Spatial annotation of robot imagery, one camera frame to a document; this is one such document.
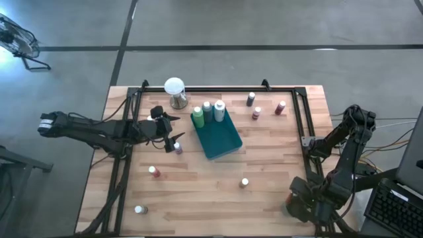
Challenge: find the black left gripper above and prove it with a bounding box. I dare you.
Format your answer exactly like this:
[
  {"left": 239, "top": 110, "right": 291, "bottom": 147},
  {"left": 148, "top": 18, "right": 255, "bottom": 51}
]
[{"left": 150, "top": 105, "right": 186, "bottom": 153}]

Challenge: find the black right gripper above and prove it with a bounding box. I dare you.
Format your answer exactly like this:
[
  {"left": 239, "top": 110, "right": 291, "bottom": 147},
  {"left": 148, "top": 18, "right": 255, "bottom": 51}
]
[{"left": 286, "top": 177, "right": 334, "bottom": 225}]

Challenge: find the large green paint bottle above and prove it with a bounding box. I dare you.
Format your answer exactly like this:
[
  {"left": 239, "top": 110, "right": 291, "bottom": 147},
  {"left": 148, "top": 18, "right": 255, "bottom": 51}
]
[{"left": 192, "top": 106, "right": 205, "bottom": 129}]

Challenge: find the dark green cup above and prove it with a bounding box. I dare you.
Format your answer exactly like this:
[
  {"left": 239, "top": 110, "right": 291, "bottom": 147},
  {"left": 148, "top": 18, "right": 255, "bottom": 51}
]
[{"left": 280, "top": 193, "right": 293, "bottom": 218}]

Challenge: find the large grey paint bottle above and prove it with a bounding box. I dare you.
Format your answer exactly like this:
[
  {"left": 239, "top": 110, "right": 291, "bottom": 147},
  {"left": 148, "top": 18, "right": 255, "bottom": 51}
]
[{"left": 202, "top": 100, "right": 214, "bottom": 125}]

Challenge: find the large white paint bottle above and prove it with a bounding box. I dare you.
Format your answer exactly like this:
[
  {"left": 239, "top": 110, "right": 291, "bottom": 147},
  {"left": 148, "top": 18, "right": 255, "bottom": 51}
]
[{"left": 213, "top": 99, "right": 226, "bottom": 123}]

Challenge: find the small maroon paint bottle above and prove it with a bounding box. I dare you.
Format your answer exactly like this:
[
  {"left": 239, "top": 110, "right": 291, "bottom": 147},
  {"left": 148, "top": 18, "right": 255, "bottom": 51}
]
[{"left": 274, "top": 100, "right": 287, "bottom": 116}]

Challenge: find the white bulb table lamp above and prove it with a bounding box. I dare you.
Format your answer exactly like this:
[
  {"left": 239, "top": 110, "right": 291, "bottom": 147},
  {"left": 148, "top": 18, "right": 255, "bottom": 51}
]
[{"left": 164, "top": 77, "right": 189, "bottom": 110}]

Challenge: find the teal plastic bin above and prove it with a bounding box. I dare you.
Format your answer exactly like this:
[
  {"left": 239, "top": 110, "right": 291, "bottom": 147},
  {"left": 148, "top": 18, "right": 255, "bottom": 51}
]
[{"left": 190, "top": 102, "right": 243, "bottom": 161}]

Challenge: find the black keyboard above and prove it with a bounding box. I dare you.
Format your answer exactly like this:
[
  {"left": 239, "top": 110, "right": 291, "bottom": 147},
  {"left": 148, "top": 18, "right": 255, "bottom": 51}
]
[{"left": 363, "top": 178, "right": 423, "bottom": 238}]

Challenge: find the grey monitor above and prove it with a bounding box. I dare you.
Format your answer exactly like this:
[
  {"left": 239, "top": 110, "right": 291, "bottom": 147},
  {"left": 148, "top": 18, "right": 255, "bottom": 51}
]
[{"left": 395, "top": 105, "right": 423, "bottom": 196}]

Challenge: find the black equipment stand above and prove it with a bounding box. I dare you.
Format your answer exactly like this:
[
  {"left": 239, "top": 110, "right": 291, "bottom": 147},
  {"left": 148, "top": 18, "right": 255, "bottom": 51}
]
[{"left": 0, "top": 145, "right": 54, "bottom": 238}]

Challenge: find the black floor fan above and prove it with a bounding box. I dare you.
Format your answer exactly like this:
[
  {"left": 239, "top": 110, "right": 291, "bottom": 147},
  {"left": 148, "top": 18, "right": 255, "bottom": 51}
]
[{"left": 0, "top": 12, "right": 52, "bottom": 71}]

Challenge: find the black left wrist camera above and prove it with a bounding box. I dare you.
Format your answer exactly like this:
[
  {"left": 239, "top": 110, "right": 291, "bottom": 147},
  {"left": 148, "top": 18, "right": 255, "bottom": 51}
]
[{"left": 137, "top": 119, "right": 158, "bottom": 139}]

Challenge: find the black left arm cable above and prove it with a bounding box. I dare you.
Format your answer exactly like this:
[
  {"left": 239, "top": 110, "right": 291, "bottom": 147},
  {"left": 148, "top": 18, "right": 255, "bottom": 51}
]
[{"left": 67, "top": 89, "right": 139, "bottom": 126}]

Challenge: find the yellow cable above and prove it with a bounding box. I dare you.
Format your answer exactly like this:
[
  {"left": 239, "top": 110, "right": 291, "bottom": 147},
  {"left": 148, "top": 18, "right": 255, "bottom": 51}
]
[{"left": 363, "top": 140, "right": 410, "bottom": 159}]

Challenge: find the white cable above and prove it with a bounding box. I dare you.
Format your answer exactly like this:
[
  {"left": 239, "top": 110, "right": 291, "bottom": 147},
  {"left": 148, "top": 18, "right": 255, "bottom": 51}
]
[{"left": 375, "top": 117, "right": 419, "bottom": 130}]

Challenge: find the black aluminium table frame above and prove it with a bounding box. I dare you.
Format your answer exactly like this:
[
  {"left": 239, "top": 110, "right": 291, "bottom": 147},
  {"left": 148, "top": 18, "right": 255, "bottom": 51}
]
[{"left": 74, "top": 79, "right": 360, "bottom": 237}]

